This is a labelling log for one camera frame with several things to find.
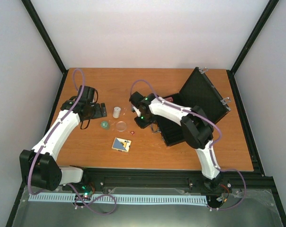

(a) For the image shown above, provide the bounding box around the green poker chip stack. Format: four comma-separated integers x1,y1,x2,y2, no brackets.
100,121,110,130

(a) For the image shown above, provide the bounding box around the white poker chip stack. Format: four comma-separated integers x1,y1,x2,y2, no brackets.
113,106,121,119

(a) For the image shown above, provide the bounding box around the clear dealer button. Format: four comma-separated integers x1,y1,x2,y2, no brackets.
116,121,127,132

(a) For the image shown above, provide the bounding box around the red poker chip stack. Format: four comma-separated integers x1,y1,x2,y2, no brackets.
165,96,173,103

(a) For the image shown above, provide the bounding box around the playing card deck box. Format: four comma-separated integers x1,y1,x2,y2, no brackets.
112,138,132,152

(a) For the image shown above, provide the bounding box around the black poker set case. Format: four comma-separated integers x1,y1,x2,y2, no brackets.
155,67,231,147

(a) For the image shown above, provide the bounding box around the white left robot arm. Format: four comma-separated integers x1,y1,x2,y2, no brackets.
19,86,104,191

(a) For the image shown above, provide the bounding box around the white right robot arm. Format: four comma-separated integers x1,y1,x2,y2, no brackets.
129,92,222,192

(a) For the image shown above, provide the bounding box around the left controller circuit board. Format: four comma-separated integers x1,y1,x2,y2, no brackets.
74,182,95,201

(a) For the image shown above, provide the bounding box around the controller circuit board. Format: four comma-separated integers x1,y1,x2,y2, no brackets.
74,182,95,201
216,184,230,204

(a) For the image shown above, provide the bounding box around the right controller circuit board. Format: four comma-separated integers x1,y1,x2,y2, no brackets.
216,184,230,204

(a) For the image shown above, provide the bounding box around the black aluminium frame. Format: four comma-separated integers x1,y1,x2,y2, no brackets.
5,0,286,227

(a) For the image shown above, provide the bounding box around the white slotted cable duct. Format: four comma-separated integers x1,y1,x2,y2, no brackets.
28,192,207,206

